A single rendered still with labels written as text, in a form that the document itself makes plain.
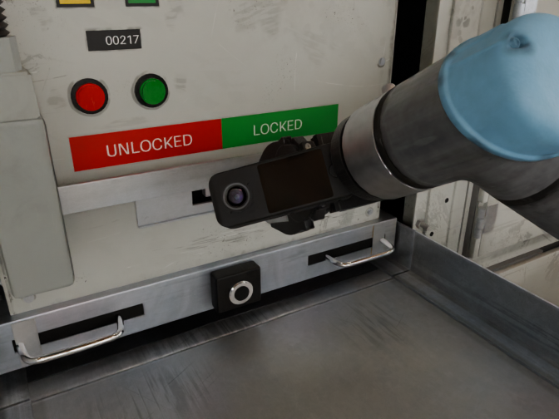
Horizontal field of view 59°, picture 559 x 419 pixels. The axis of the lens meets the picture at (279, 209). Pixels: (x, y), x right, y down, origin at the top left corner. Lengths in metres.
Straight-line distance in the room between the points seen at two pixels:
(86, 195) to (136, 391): 0.21
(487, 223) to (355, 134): 0.51
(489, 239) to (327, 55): 0.41
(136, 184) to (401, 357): 0.35
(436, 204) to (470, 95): 0.49
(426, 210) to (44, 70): 0.52
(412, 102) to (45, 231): 0.29
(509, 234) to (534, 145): 0.62
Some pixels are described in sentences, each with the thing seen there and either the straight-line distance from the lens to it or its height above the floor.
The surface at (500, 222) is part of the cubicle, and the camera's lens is 0.86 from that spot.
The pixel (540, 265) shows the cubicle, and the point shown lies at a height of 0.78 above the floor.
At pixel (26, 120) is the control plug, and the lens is 0.41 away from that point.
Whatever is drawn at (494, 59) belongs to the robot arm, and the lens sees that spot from 0.28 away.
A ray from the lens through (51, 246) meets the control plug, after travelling 0.44.
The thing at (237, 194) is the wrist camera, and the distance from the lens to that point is 0.39.
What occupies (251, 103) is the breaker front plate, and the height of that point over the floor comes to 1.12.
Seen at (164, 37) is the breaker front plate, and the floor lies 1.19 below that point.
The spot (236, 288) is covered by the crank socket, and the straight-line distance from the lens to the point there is 0.61.
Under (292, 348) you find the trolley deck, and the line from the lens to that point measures 0.61.
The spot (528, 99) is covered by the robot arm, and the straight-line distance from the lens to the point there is 0.27.
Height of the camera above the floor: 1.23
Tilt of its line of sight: 24 degrees down
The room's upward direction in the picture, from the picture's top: straight up
